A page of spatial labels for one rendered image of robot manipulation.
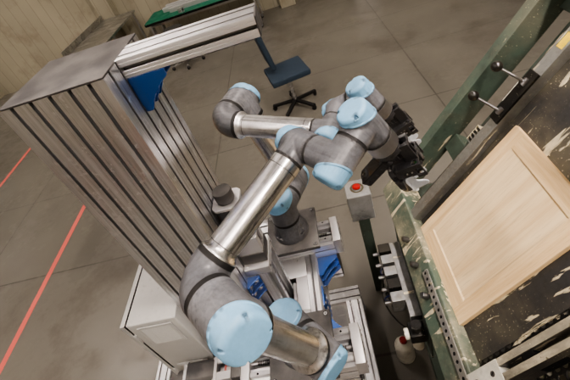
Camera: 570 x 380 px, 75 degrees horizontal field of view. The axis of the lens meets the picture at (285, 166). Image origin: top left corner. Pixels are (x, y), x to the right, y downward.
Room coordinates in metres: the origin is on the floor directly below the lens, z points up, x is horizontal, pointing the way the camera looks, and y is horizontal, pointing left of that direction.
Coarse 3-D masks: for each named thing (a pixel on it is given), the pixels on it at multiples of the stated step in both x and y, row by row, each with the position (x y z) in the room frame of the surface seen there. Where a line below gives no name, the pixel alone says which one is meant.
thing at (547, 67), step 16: (560, 48) 0.93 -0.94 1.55; (544, 64) 0.94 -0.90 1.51; (560, 64) 0.91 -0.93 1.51; (544, 80) 0.92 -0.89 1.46; (528, 96) 0.92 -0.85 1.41; (512, 112) 0.93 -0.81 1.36; (496, 128) 0.95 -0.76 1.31; (480, 144) 0.96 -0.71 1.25; (464, 160) 0.97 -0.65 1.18; (448, 176) 0.99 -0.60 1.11; (432, 192) 1.02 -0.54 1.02; (416, 208) 1.04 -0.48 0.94; (432, 208) 1.00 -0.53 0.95
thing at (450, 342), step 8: (424, 272) 0.77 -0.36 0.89; (432, 288) 0.69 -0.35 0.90; (432, 296) 0.67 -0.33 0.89; (440, 304) 0.63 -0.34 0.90; (440, 312) 0.60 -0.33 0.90; (440, 320) 0.58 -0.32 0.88; (448, 328) 0.54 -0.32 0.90; (448, 336) 0.52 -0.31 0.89; (448, 344) 0.50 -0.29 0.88; (456, 352) 0.46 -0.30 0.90; (456, 360) 0.44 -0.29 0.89; (456, 368) 0.43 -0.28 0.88; (464, 368) 0.41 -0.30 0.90; (464, 376) 0.40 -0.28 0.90
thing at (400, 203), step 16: (384, 192) 1.30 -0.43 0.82; (400, 192) 1.18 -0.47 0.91; (416, 192) 1.19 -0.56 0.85; (400, 208) 1.12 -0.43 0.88; (400, 224) 1.05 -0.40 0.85; (416, 224) 0.98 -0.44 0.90; (400, 240) 0.99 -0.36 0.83; (416, 240) 0.91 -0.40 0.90; (416, 256) 0.85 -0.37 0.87; (432, 256) 0.82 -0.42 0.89; (416, 272) 0.80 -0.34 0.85; (432, 272) 0.75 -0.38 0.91; (416, 288) 0.75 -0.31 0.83; (432, 304) 0.65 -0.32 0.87; (448, 304) 0.62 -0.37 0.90; (432, 320) 0.61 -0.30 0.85; (448, 320) 0.56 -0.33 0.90; (432, 336) 0.57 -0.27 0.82; (464, 336) 0.50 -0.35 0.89; (448, 352) 0.48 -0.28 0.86; (464, 352) 0.45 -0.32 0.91; (448, 368) 0.45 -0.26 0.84
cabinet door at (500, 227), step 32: (512, 128) 0.90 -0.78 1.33; (512, 160) 0.81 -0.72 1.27; (544, 160) 0.71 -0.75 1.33; (480, 192) 0.83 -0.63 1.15; (512, 192) 0.73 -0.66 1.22; (544, 192) 0.64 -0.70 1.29; (448, 224) 0.86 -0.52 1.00; (480, 224) 0.74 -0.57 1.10; (512, 224) 0.65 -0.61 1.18; (544, 224) 0.57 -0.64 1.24; (448, 256) 0.76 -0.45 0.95; (480, 256) 0.66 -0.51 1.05; (512, 256) 0.58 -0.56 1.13; (544, 256) 0.51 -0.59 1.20; (448, 288) 0.67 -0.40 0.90; (480, 288) 0.58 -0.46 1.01; (512, 288) 0.51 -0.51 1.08
